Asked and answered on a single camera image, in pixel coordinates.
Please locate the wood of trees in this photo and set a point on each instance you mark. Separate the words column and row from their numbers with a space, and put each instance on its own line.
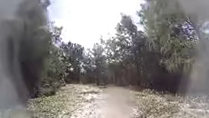
column 126, row 61

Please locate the pale dirt path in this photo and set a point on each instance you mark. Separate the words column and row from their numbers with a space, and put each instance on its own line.
column 115, row 106

